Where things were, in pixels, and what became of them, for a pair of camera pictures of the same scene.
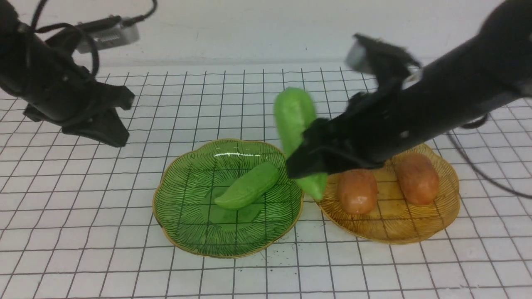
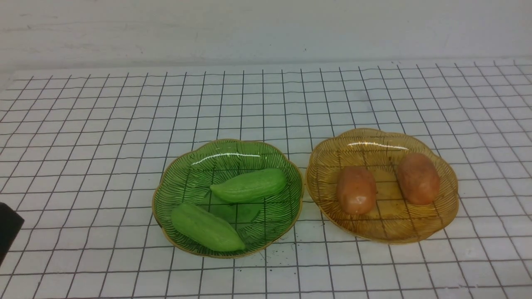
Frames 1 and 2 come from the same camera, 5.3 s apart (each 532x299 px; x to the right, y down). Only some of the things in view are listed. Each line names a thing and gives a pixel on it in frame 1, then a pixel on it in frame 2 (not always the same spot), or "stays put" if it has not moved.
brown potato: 418,178 stays put
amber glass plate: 393,220 stays put
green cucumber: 295,110 to 209,231
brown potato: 358,190 stays put
